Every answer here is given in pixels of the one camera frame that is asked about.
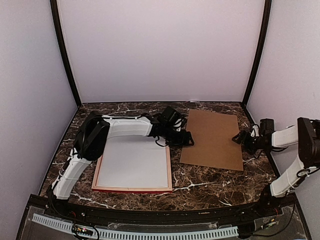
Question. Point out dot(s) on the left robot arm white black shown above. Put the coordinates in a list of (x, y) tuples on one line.
[(97, 128)]

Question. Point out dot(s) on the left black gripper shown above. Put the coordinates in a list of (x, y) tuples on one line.
[(184, 140)]

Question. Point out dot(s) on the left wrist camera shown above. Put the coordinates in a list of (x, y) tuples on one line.
[(172, 118)]

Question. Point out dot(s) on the brown frame backing board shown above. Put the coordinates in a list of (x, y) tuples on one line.
[(213, 146)]

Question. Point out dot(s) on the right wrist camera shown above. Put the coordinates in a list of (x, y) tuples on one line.
[(266, 126)]

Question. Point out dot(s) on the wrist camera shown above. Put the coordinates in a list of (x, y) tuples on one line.
[(266, 126), (172, 118)]

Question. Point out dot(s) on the black front rail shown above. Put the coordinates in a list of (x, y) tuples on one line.
[(239, 214)]

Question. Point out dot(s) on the black corner post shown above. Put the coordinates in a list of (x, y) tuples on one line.
[(258, 52), (63, 51)]

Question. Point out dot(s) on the left black corner post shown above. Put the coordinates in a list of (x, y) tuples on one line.
[(63, 51)]

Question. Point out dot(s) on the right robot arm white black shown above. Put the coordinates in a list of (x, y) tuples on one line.
[(304, 136)]

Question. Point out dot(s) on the red wooden picture frame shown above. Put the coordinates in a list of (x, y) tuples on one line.
[(170, 172)]

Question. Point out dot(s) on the white slotted cable duct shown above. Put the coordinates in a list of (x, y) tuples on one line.
[(94, 233)]

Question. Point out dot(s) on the cat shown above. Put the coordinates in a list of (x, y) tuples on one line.
[(132, 165)]

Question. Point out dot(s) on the right black corner post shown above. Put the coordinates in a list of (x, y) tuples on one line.
[(258, 52)]

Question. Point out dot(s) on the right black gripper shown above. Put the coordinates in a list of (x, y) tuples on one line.
[(241, 134)]

